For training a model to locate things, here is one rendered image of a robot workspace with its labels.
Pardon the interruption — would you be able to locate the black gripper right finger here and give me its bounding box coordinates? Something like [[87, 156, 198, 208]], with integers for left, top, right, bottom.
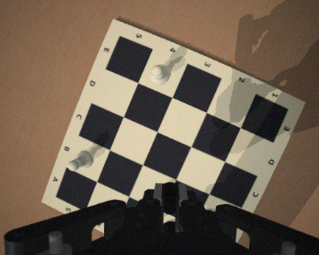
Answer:
[[175, 184, 319, 255]]

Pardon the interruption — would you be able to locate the cream and dark blue chessboard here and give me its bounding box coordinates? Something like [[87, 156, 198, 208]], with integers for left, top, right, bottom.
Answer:
[[41, 19, 305, 214]]

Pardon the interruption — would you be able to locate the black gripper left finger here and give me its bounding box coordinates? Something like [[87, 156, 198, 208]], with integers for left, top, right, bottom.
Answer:
[[4, 183, 164, 255]]

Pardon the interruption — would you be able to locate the white pawn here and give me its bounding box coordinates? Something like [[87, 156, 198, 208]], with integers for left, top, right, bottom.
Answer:
[[68, 152, 92, 171], [150, 65, 169, 85]]

